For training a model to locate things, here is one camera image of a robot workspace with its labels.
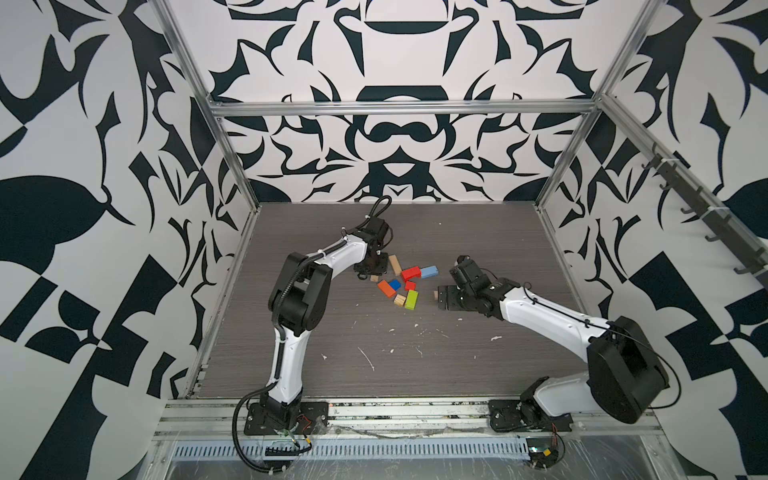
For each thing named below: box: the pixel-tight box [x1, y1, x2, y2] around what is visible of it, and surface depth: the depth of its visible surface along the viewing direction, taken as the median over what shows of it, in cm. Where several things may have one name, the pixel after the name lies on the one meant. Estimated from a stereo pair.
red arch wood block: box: [401, 266, 422, 283], surface depth 101 cm
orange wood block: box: [378, 280, 396, 298], surface depth 98 cm
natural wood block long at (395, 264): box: [388, 254, 403, 276], surface depth 104 cm
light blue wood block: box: [421, 265, 439, 279], surface depth 102 cm
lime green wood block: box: [405, 289, 419, 310], surface depth 96 cm
